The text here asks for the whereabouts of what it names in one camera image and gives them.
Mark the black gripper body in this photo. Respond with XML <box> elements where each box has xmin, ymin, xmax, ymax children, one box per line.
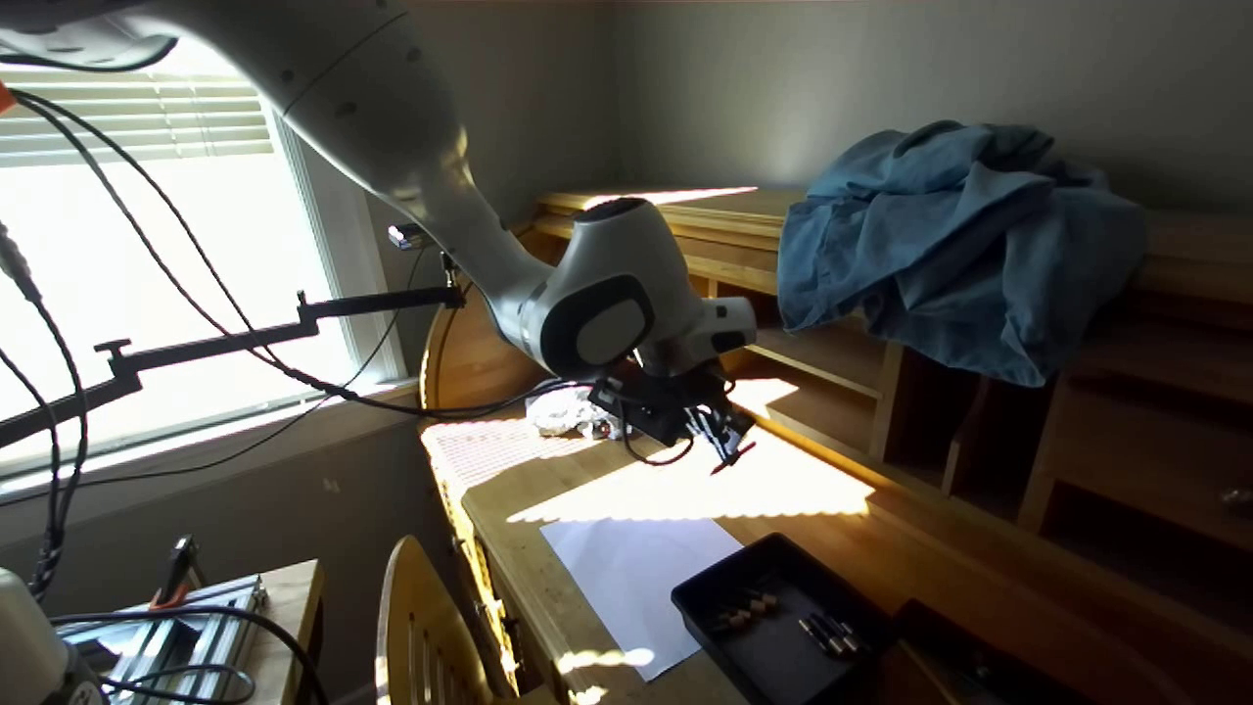
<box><xmin>590</xmin><ymin>368</ymin><xmax>725</xmax><ymax>447</ymax></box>

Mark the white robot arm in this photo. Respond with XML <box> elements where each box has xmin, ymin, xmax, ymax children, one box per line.
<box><xmin>0</xmin><ymin>0</ymin><xmax>756</xmax><ymax>463</ymax></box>

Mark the wooden desk hutch shelf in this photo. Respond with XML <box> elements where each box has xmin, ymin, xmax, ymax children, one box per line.
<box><xmin>524</xmin><ymin>178</ymin><xmax>1253</xmax><ymax>659</ymax></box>

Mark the white paper sheet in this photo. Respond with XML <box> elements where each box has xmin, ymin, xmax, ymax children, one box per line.
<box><xmin>541</xmin><ymin>522</ymin><xmax>740</xmax><ymax>682</ymax></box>

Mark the black plastic tray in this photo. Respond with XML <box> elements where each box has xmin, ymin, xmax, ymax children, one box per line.
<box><xmin>671</xmin><ymin>533</ymin><xmax>898</xmax><ymax>705</ymax></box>

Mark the blue cloth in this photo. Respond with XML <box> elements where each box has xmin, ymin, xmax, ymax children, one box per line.
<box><xmin>774</xmin><ymin>121</ymin><xmax>1146</xmax><ymax>387</ymax></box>

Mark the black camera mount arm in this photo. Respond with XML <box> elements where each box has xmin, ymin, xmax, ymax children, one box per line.
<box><xmin>0</xmin><ymin>285</ymin><xmax>466</xmax><ymax>443</ymax></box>

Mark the black cable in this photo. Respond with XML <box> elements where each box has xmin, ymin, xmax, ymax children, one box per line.
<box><xmin>0</xmin><ymin>90</ymin><xmax>448</xmax><ymax>421</ymax></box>

